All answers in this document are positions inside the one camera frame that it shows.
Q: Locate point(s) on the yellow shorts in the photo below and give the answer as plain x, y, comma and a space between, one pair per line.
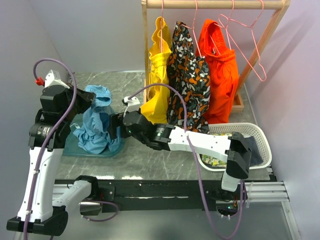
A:
155, 110

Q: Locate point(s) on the wooden clothes rack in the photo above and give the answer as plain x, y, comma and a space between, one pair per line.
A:
279, 8

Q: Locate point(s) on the lemon print cloth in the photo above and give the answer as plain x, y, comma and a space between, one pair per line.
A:
212, 161

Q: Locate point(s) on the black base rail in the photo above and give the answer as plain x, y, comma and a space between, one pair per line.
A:
143, 195

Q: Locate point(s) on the teal plastic basin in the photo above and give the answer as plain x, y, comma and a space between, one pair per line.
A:
72, 149

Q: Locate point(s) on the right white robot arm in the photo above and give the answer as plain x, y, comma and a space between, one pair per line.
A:
234, 148

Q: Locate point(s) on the orange shorts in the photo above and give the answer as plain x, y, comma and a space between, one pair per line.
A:
223, 69

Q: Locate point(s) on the pink hanger under camouflage shorts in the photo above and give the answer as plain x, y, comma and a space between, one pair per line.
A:
193, 27

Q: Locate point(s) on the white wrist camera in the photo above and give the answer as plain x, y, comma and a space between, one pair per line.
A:
52, 78
131, 104

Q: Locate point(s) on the pink hanger under yellow shorts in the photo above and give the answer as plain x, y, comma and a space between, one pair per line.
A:
162, 24

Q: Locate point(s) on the light blue shorts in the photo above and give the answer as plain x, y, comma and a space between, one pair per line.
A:
93, 136

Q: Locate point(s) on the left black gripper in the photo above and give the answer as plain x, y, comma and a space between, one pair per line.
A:
86, 98

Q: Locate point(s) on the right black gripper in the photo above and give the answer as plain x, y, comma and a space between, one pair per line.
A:
115, 120

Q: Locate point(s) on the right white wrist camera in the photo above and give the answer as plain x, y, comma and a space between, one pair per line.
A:
131, 104

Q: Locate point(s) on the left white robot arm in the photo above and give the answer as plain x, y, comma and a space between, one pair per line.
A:
39, 212

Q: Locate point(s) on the camouflage print shorts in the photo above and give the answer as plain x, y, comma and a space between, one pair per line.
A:
189, 75

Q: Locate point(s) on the white perforated basket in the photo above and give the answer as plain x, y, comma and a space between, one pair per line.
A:
247, 130

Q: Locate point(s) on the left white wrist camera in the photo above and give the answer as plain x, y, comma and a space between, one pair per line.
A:
52, 78

